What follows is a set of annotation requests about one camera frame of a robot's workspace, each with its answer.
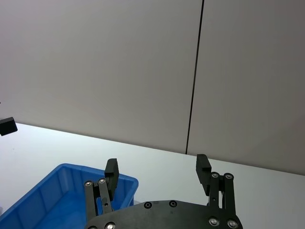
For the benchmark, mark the blue plastic bin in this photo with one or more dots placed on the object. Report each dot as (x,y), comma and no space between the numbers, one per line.
(59,198)

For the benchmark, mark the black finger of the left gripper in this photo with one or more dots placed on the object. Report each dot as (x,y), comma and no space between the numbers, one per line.
(7,126)

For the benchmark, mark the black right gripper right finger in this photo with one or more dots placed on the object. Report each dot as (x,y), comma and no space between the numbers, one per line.
(202,176)

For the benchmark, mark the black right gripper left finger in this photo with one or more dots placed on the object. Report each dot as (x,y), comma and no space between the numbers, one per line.
(105,190)

